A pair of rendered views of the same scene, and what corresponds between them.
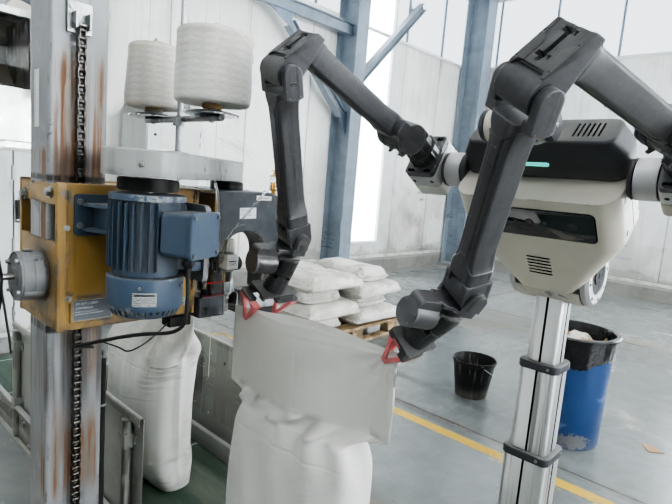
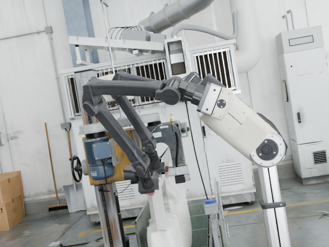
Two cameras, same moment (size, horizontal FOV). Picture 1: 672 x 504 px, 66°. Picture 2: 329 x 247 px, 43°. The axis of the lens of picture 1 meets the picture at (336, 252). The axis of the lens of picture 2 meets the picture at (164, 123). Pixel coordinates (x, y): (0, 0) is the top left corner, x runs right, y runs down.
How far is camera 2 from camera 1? 191 cm
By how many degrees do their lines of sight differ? 54
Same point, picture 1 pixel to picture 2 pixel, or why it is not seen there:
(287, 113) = (120, 101)
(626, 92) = (120, 90)
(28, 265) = (83, 163)
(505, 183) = (107, 128)
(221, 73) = not seen: hidden behind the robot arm
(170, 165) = (89, 129)
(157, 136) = (293, 67)
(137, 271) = (91, 164)
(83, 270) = not seen: hidden behind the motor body
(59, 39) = (80, 92)
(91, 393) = (112, 208)
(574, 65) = (86, 94)
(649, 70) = not seen: outside the picture
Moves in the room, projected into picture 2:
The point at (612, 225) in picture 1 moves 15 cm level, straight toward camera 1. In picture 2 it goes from (212, 126) to (178, 133)
